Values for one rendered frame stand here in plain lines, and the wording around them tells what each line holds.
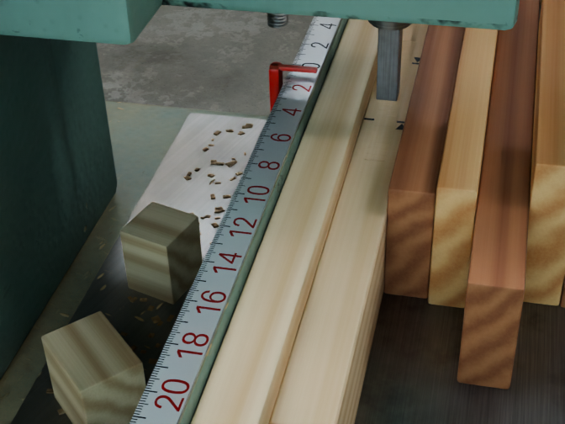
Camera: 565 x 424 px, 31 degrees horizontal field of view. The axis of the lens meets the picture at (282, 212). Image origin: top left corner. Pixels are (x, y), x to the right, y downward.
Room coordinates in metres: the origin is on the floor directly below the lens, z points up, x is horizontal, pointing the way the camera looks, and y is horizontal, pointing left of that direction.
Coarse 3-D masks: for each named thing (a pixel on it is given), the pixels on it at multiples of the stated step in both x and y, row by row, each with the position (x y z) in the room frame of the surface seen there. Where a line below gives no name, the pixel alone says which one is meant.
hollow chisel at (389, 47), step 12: (384, 36) 0.38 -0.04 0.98; (396, 36) 0.37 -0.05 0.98; (384, 48) 0.38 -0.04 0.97; (396, 48) 0.37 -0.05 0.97; (384, 60) 0.38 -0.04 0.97; (396, 60) 0.37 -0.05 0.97; (384, 72) 0.38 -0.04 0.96; (396, 72) 0.37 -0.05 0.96; (384, 84) 0.38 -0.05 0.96; (396, 84) 0.37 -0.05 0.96; (384, 96) 0.38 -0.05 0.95; (396, 96) 0.37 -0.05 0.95
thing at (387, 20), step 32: (192, 0) 0.36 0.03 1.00; (224, 0) 0.36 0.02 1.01; (256, 0) 0.36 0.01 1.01; (288, 0) 0.35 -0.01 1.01; (320, 0) 0.35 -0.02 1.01; (352, 0) 0.35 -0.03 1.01; (384, 0) 0.35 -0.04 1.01; (416, 0) 0.34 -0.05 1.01; (448, 0) 0.34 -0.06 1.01; (480, 0) 0.34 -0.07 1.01; (512, 0) 0.33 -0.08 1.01
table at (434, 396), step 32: (384, 320) 0.29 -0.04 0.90; (416, 320) 0.29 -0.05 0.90; (448, 320) 0.29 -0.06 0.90; (544, 320) 0.29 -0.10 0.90; (384, 352) 0.27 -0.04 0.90; (416, 352) 0.27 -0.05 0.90; (448, 352) 0.27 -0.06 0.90; (544, 352) 0.27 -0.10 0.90; (384, 384) 0.26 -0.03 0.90; (416, 384) 0.26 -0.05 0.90; (448, 384) 0.26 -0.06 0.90; (512, 384) 0.25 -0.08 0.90; (544, 384) 0.25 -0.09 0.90; (384, 416) 0.24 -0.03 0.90; (416, 416) 0.24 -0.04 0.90; (448, 416) 0.24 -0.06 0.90; (480, 416) 0.24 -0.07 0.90; (512, 416) 0.24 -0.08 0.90; (544, 416) 0.24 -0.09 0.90
